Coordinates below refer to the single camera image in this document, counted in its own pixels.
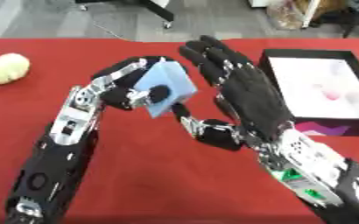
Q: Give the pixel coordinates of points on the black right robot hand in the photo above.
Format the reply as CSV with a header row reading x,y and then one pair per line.
x,y
251,96

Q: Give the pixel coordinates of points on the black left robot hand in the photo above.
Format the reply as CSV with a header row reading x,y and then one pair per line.
x,y
117,94

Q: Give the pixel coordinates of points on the light blue block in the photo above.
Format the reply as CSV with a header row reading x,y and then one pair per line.
x,y
166,87

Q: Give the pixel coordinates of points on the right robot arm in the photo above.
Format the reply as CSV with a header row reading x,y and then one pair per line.
x,y
320,172

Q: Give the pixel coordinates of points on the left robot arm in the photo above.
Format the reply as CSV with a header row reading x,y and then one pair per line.
x,y
55,157

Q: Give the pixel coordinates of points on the black box with white inside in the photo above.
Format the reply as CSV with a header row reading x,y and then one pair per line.
x,y
323,87

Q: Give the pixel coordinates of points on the clear plastic bag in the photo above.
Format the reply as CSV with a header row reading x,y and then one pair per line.
x,y
285,13

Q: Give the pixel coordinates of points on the black table leg with caster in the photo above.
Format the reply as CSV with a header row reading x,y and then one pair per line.
x,y
157,13

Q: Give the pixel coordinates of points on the pale yellow soft toy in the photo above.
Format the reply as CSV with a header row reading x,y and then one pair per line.
x,y
7,69

